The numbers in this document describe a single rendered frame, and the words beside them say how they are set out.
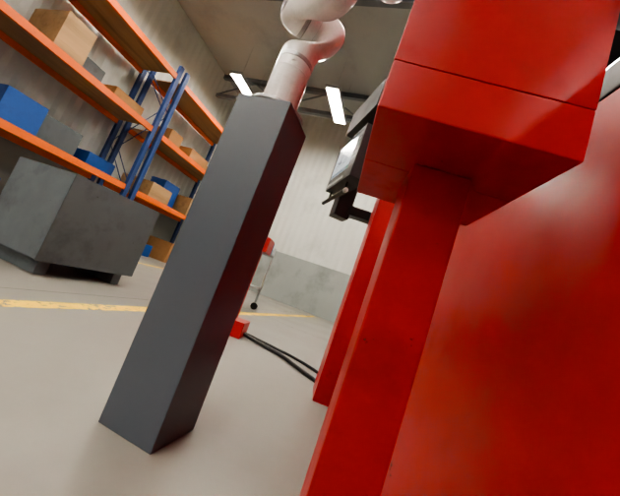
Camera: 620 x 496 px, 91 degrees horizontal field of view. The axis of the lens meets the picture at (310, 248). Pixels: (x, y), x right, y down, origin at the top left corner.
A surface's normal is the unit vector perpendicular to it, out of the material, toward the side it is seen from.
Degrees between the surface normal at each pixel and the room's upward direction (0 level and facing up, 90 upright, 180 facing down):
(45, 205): 90
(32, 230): 90
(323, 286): 90
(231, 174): 90
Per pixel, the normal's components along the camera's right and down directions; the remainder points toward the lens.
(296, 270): -0.23, -0.22
